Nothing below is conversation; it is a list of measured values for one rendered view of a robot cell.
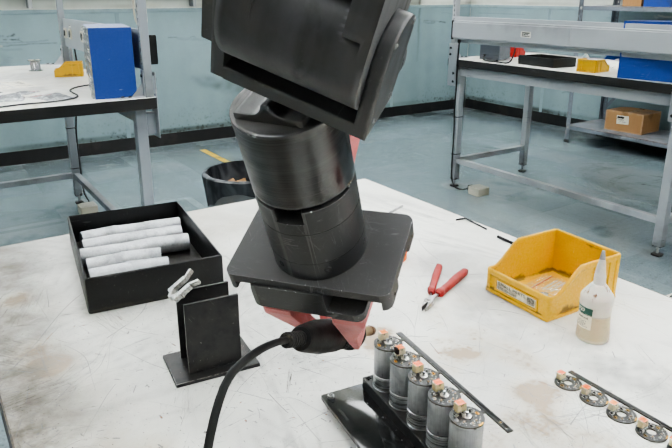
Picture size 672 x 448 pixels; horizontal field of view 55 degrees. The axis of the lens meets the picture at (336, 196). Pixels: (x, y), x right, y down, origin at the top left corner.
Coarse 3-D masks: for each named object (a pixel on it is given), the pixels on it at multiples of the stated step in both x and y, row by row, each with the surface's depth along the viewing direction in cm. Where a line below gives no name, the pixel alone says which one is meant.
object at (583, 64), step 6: (582, 60) 298; (588, 60) 296; (594, 60) 293; (600, 60) 294; (582, 66) 299; (588, 66) 296; (594, 66) 294; (600, 66) 296; (606, 66) 299; (588, 72) 297; (594, 72) 294; (600, 72) 297
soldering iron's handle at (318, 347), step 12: (300, 324) 38; (312, 324) 38; (324, 324) 39; (288, 336) 35; (300, 336) 36; (312, 336) 37; (324, 336) 38; (336, 336) 40; (300, 348) 37; (312, 348) 37; (324, 348) 39; (336, 348) 41; (348, 348) 46
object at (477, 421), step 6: (468, 408) 47; (474, 408) 47; (450, 414) 46; (456, 414) 46; (474, 414) 46; (480, 414) 46; (462, 420) 45; (468, 420) 45; (474, 420) 45; (480, 420) 45; (462, 426) 45; (468, 426) 45; (474, 426) 45; (480, 426) 45
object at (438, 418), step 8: (432, 408) 48; (440, 408) 47; (448, 408) 47; (432, 416) 48; (440, 416) 47; (448, 416) 47; (432, 424) 48; (440, 424) 48; (448, 424) 47; (432, 432) 48; (440, 432) 48; (448, 432) 48; (432, 440) 48; (440, 440) 48
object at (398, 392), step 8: (408, 360) 53; (392, 368) 53; (400, 368) 52; (392, 376) 53; (400, 376) 52; (392, 384) 53; (400, 384) 52; (392, 392) 53; (400, 392) 53; (392, 400) 53; (400, 400) 53; (400, 408) 53
